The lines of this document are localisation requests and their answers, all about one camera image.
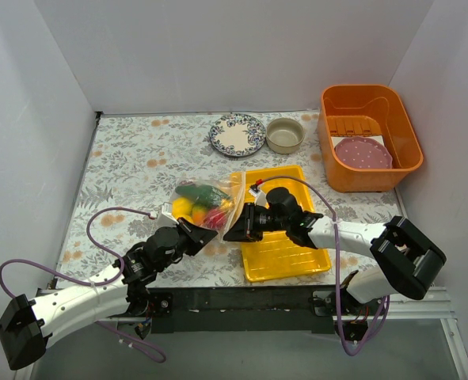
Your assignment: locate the aluminium rail frame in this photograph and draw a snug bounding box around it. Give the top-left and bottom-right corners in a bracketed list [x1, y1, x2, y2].
[14, 288, 468, 379]

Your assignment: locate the floral tablecloth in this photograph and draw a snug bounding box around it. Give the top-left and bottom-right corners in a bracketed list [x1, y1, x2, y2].
[58, 110, 402, 279]

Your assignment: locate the blue floral plate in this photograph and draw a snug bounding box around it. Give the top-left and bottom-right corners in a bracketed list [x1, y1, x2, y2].
[208, 113, 266, 158]

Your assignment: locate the red pomegranate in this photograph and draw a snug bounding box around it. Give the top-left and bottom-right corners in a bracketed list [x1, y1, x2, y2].
[204, 208, 228, 231]

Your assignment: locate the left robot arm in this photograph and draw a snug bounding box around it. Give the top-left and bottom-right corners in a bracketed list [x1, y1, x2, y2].
[0, 218, 218, 371]

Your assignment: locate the beige ceramic bowl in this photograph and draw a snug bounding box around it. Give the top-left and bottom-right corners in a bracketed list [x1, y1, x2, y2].
[266, 118, 305, 154]

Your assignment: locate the yellow plastic tray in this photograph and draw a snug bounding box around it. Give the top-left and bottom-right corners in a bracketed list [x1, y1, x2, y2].
[230, 165, 331, 283]

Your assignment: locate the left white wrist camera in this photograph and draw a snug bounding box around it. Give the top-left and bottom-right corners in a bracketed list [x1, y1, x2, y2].
[156, 202, 178, 228]

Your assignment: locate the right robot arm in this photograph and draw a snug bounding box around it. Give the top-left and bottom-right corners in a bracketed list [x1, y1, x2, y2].
[223, 187, 447, 315]

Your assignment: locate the orange plastic basin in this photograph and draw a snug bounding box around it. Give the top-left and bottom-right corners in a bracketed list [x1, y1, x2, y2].
[318, 85, 424, 192]

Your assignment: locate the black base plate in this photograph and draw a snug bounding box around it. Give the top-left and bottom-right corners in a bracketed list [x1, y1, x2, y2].
[101, 285, 387, 336]

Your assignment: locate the pink dotted plate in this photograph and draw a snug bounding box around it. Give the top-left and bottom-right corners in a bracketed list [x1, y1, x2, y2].
[334, 136, 393, 169]

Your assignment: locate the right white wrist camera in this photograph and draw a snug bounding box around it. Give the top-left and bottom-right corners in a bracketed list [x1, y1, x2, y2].
[249, 184, 267, 207]

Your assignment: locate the green cucumber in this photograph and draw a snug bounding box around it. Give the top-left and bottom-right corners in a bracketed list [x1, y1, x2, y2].
[175, 184, 230, 208]

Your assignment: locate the clear zip top bag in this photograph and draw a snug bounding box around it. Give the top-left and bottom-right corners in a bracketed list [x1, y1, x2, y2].
[169, 172, 246, 238]

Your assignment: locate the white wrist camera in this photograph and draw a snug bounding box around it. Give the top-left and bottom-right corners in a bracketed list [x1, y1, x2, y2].
[249, 184, 267, 207]
[156, 202, 178, 228]

